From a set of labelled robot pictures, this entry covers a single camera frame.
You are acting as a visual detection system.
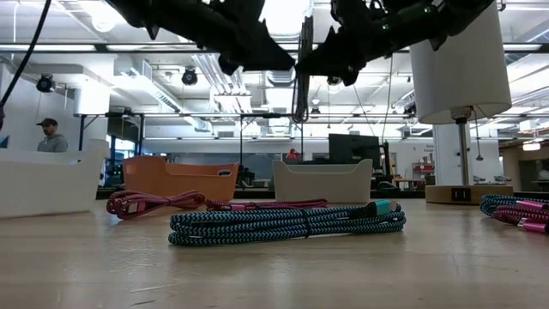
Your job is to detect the white plastic bin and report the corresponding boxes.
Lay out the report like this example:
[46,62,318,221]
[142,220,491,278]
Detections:
[0,137,111,219]

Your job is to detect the orange plastic bin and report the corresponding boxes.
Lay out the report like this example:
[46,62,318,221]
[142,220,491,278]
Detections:
[123,155,240,203]

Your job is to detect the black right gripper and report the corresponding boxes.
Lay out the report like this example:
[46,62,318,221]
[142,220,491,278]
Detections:
[295,0,447,86]

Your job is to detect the black ceiling camera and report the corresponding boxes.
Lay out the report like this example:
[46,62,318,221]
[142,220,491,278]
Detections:
[180,66,200,87]
[35,73,57,94]

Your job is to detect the blue black braided USB cable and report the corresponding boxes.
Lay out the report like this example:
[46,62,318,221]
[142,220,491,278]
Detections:
[479,193,549,218]
[167,199,407,247]

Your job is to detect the white square pillar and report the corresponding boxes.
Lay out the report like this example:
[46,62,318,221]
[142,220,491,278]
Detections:
[431,123,463,186]

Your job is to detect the black computer monitor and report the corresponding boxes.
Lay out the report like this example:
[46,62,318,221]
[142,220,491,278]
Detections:
[328,133,382,167]

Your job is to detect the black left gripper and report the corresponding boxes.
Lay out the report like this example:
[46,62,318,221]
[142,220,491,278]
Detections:
[143,0,297,76]

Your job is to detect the white shade wooden base lamp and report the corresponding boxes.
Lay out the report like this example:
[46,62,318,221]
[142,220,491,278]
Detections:
[409,0,515,206]

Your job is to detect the magenta braided USB cable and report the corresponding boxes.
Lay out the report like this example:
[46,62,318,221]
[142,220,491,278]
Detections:
[106,190,208,221]
[492,199,549,235]

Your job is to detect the light grey plastic bin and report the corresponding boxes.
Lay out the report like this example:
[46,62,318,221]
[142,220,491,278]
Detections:
[272,158,374,204]

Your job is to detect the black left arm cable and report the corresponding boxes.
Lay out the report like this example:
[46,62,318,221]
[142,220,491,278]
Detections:
[0,0,52,109]

